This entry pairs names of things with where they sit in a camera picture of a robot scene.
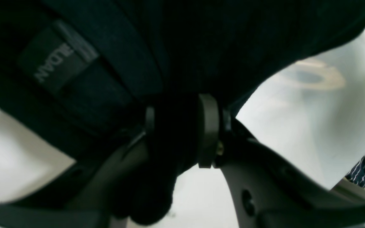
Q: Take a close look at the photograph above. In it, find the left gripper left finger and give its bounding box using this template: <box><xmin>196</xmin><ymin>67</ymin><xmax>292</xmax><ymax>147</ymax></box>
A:
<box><xmin>0</xmin><ymin>106</ymin><xmax>155</xmax><ymax>228</ymax></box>

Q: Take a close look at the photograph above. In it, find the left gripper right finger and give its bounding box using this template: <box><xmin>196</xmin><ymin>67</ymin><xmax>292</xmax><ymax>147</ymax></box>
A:
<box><xmin>197</xmin><ymin>94</ymin><xmax>365</xmax><ymax>228</ymax></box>

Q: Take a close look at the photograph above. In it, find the black graphic t-shirt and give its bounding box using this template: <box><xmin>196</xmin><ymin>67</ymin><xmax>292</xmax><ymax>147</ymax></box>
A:
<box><xmin>0</xmin><ymin>0</ymin><xmax>365</xmax><ymax>225</ymax></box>

